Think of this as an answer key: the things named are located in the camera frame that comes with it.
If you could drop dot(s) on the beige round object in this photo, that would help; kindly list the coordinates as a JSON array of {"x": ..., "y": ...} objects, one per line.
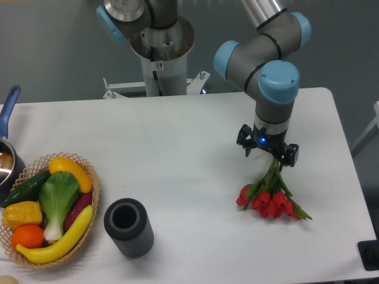
[{"x": 7, "y": 279}]

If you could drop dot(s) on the green bok choy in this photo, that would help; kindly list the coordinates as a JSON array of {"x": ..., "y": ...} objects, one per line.
[{"x": 57, "y": 196}]

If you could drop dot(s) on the green cucumber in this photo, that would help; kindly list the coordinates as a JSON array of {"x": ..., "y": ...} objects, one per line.
[{"x": 27, "y": 191}]

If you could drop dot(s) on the dark grey ribbed vase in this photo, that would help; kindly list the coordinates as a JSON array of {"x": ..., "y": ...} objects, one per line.
[{"x": 127, "y": 223}]

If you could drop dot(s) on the yellow bell pepper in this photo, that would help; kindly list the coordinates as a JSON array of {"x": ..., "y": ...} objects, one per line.
[{"x": 22, "y": 213}]

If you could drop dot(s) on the yellow squash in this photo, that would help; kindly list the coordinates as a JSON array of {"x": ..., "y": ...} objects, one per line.
[{"x": 64, "y": 164}]

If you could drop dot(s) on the yellow banana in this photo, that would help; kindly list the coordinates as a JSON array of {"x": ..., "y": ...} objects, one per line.
[{"x": 62, "y": 246}]

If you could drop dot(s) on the woven wicker basket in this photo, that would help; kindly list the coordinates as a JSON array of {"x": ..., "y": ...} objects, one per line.
[{"x": 31, "y": 170}]

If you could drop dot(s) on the blue handled saucepan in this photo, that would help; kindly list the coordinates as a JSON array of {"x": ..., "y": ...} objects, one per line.
[{"x": 11, "y": 163}]

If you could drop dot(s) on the purple eggplant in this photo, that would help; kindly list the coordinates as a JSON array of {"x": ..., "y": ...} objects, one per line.
[{"x": 81, "y": 203}]

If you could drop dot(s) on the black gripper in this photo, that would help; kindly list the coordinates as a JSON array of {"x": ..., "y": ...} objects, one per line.
[{"x": 259, "y": 137}]

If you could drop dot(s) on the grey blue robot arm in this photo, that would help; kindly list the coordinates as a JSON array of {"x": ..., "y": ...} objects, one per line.
[{"x": 258, "y": 67}]

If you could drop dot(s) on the red tulip bouquet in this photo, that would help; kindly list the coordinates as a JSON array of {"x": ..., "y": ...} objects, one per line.
[{"x": 270, "y": 196}]

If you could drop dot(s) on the white frame at right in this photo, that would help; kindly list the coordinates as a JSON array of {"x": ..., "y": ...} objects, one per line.
[{"x": 369, "y": 132}]

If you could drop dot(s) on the orange fruit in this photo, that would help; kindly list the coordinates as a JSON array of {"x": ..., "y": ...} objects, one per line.
[{"x": 29, "y": 236}]

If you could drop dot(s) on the black device at table edge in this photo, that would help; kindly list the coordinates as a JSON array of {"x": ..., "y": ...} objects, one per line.
[{"x": 368, "y": 251}]

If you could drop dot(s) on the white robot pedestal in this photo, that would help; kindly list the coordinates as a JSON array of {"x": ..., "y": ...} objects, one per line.
[{"x": 163, "y": 56}]

